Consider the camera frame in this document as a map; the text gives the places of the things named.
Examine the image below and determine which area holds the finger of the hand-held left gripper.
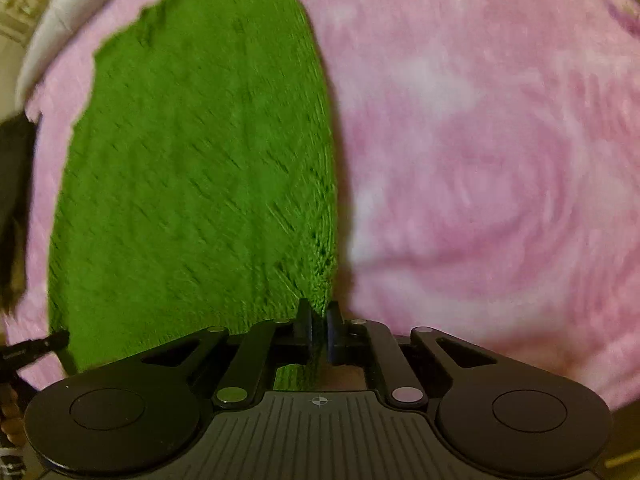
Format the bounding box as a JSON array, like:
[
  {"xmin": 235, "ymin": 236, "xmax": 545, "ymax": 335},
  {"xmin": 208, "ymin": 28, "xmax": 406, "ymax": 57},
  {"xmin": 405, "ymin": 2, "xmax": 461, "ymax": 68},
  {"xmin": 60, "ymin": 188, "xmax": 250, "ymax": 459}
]
[{"xmin": 0, "ymin": 330, "xmax": 71, "ymax": 363}]

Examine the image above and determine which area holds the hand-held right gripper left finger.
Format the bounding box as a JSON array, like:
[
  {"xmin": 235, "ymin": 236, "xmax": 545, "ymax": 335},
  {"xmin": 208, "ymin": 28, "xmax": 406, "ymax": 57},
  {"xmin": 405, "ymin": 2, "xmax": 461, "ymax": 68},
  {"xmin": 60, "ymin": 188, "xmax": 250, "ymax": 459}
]
[{"xmin": 141, "ymin": 299, "xmax": 315, "ymax": 409}]

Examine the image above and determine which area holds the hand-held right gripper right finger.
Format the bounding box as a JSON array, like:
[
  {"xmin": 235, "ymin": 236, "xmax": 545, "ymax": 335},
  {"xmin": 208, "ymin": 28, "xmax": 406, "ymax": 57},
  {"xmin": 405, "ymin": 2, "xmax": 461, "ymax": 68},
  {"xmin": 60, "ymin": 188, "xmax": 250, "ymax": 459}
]
[{"xmin": 326, "ymin": 301, "xmax": 507, "ymax": 409}]

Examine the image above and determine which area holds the green knitted sweater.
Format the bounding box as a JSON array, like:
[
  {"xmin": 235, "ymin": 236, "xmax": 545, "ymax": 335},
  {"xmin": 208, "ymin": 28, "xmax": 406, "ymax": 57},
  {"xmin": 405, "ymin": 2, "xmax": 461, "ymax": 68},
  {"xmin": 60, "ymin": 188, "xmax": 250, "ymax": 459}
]
[{"xmin": 47, "ymin": 0, "xmax": 340, "ymax": 392}]

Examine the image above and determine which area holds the dark cloth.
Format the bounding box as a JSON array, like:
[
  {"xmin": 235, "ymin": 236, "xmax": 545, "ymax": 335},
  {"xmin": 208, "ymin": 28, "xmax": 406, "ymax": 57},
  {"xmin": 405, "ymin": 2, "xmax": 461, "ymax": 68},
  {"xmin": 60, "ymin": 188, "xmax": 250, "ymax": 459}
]
[{"xmin": 0, "ymin": 114, "xmax": 37, "ymax": 313}]

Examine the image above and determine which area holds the pink fluffy blanket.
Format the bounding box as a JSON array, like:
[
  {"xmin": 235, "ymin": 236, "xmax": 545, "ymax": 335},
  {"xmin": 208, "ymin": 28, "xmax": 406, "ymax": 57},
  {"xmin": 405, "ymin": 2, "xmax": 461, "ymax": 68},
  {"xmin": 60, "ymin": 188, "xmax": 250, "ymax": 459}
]
[{"xmin": 15, "ymin": 0, "xmax": 640, "ymax": 411}]

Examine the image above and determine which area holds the light grey duvet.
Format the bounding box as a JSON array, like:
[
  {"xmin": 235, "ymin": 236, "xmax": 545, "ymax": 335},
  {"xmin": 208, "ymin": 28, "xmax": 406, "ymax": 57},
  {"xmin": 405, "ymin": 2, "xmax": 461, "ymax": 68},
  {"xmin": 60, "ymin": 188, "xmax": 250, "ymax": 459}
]
[{"xmin": 17, "ymin": 0, "xmax": 132, "ymax": 106}]

